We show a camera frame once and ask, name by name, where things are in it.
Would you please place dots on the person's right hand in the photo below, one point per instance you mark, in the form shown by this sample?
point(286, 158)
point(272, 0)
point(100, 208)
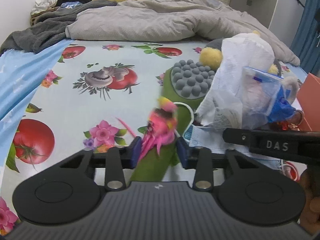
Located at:
point(309, 218)

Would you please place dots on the green massage brush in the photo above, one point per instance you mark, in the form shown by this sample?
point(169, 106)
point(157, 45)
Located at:
point(185, 85)

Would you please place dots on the blue curtain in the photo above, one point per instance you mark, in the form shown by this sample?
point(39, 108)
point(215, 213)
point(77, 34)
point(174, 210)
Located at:
point(306, 42)

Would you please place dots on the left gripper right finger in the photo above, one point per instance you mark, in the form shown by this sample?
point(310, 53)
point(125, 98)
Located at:
point(200, 159)

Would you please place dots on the white crumpled cloth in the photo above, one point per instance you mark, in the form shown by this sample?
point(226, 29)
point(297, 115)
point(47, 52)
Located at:
point(42, 5)

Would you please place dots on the brown cardboard box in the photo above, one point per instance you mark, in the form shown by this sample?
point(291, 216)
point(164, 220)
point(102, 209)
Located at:
point(34, 17)

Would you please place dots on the pink cardboard box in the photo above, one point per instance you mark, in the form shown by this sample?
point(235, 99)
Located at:
point(309, 99)

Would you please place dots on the grey duvet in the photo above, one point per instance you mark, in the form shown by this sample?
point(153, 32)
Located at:
point(169, 21)

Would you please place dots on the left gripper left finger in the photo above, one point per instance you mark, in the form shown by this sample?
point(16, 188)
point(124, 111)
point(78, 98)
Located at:
point(116, 160)

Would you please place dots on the blue patterned cloth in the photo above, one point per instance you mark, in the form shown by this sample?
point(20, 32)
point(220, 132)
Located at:
point(70, 5)

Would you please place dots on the pink feather toy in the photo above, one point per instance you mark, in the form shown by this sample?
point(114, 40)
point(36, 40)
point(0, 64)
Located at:
point(161, 127)

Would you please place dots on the white wardrobe cabinet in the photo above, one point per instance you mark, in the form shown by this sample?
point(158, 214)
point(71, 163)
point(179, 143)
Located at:
point(281, 17)

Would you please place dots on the penguin plush toy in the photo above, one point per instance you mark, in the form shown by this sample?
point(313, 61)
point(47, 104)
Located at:
point(242, 66)

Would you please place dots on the dark grey blanket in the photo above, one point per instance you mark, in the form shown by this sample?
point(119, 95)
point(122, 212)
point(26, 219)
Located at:
point(48, 29)

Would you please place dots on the light blue bedsheet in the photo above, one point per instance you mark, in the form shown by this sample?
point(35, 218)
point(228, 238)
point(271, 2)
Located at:
point(22, 72)

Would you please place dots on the floral printed mat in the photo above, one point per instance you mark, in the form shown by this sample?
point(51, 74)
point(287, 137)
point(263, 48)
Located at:
point(95, 98)

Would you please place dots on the red shiny wrapper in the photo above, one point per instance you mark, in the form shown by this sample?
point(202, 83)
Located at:
point(292, 123)

